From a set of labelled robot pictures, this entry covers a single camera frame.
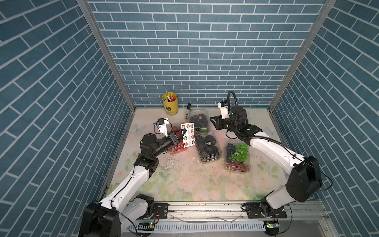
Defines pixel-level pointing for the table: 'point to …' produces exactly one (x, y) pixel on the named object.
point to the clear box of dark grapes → (200, 118)
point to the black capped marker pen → (188, 109)
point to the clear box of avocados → (208, 146)
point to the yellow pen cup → (170, 99)
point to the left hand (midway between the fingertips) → (190, 132)
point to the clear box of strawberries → (180, 145)
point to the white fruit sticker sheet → (188, 137)
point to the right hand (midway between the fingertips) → (212, 117)
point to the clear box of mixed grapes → (237, 157)
